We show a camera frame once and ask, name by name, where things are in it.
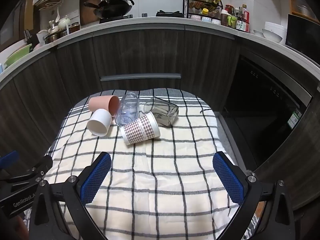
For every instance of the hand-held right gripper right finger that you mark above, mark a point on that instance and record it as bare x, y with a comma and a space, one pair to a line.
228, 177

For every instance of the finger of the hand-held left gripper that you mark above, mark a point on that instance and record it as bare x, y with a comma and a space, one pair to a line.
41, 166
8, 160

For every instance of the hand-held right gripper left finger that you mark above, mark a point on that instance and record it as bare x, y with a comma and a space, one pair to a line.
96, 177

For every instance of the white cup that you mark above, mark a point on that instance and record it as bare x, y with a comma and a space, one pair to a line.
98, 125

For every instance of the checkered paper cup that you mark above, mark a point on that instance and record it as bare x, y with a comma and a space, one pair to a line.
137, 131

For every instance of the pink cup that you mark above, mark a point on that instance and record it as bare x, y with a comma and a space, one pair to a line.
100, 103

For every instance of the clear plastic cup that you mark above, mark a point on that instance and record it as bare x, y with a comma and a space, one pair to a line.
127, 110

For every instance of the grey glass cup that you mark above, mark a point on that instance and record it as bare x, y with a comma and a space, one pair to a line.
165, 110

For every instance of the checked cream cloth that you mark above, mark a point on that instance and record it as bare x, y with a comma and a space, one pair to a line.
162, 172

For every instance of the black built-in dishwasher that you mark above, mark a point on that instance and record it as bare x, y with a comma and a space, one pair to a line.
262, 110

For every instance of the green bowl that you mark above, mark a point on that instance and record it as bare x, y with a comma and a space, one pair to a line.
18, 55

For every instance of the black knife block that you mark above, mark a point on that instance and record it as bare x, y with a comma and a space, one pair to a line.
31, 38

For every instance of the metal pot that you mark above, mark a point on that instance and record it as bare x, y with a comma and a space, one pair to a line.
56, 36

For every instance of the dark wood cabinet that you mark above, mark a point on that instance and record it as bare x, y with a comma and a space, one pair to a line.
140, 52

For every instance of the brown glass jar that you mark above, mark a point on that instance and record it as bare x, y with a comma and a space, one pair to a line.
74, 27

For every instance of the white teapot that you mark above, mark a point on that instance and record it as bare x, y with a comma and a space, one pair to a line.
63, 23

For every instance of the green lid jar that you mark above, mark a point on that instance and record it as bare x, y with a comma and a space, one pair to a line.
232, 21

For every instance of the white bowls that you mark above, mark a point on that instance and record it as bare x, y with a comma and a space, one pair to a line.
277, 28

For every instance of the dark sauce bottle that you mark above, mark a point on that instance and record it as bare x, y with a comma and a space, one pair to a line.
243, 21

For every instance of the dark wooden cutting board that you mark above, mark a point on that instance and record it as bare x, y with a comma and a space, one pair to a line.
87, 13

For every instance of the black microwave oven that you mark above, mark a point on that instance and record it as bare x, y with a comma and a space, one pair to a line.
303, 36

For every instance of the red lid jar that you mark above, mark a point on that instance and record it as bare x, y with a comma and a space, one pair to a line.
225, 15

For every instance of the black wok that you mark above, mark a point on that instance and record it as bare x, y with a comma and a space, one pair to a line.
116, 5

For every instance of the black gas stove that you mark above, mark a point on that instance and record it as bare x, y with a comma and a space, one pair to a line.
168, 13

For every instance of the black spice rack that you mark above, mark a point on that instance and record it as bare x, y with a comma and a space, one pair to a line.
186, 5

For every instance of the wooden wall cabinet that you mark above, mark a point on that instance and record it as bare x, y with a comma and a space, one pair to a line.
303, 1

